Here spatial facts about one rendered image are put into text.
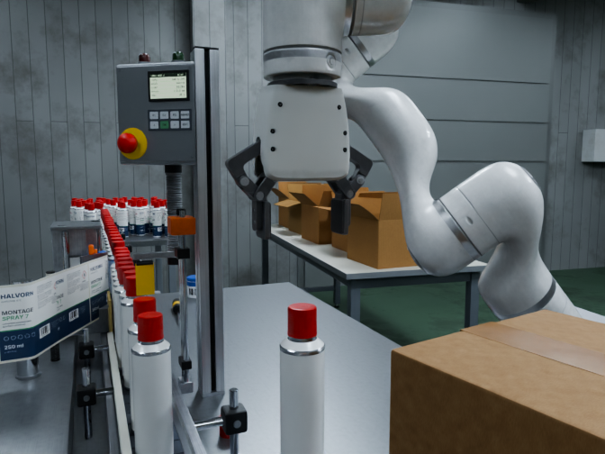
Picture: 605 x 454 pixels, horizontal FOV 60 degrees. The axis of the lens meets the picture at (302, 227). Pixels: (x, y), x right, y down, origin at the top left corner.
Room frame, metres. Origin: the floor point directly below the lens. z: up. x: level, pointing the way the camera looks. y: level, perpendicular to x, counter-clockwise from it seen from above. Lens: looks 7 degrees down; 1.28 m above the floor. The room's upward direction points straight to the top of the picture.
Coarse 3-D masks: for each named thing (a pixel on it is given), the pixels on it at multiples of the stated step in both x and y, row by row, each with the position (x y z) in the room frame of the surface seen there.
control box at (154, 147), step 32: (128, 64) 1.02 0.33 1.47; (160, 64) 1.00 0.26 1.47; (192, 64) 0.98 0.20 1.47; (128, 96) 1.01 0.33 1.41; (192, 96) 0.98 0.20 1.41; (128, 128) 1.01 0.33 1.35; (192, 128) 0.98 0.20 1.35; (128, 160) 1.01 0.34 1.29; (160, 160) 0.99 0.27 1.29; (192, 160) 0.98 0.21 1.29
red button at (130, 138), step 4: (120, 136) 0.98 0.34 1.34; (124, 136) 0.98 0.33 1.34; (128, 136) 0.98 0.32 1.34; (132, 136) 0.98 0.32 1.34; (120, 140) 0.98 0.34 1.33; (124, 140) 0.98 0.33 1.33; (128, 140) 0.97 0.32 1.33; (132, 140) 0.98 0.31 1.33; (136, 140) 0.98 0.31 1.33; (120, 144) 0.98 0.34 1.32; (124, 144) 0.98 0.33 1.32; (128, 144) 0.97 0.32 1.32; (132, 144) 0.98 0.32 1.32; (136, 144) 0.98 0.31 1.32; (120, 148) 0.98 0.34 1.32; (124, 148) 0.98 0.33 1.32; (128, 148) 0.97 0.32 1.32; (132, 148) 0.98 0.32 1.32; (136, 148) 0.98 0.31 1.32; (124, 152) 0.98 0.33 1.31; (128, 152) 0.98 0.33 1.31
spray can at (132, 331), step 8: (144, 296) 0.77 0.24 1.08; (152, 296) 0.77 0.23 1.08; (136, 304) 0.75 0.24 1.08; (144, 304) 0.75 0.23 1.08; (152, 304) 0.75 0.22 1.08; (136, 312) 0.75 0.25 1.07; (144, 312) 0.75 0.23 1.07; (136, 320) 0.75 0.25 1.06; (128, 328) 0.75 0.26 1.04; (136, 328) 0.74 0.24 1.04; (128, 336) 0.75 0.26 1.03; (136, 336) 0.74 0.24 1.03; (128, 344) 0.75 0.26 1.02
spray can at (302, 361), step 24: (288, 312) 0.57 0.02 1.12; (312, 312) 0.56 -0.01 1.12; (288, 336) 0.58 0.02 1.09; (312, 336) 0.56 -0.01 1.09; (288, 360) 0.55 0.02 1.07; (312, 360) 0.55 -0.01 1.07; (288, 384) 0.55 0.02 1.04; (312, 384) 0.55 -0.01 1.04; (288, 408) 0.55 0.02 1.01; (312, 408) 0.55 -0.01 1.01; (288, 432) 0.55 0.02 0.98; (312, 432) 0.55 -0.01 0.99
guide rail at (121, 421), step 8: (112, 336) 1.09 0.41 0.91; (112, 344) 1.04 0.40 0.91; (112, 352) 1.00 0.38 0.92; (112, 360) 0.95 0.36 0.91; (112, 368) 0.91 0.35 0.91; (112, 376) 0.90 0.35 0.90; (120, 384) 0.84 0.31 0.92; (120, 392) 0.81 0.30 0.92; (120, 400) 0.78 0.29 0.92; (120, 408) 0.76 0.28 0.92; (120, 416) 0.73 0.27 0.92; (120, 424) 0.71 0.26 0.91; (120, 432) 0.68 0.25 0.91; (128, 432) 0.68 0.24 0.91; (120, 440) 0.67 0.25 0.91; (128, 440) 0.66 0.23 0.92; (128, 448) 0.64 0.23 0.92
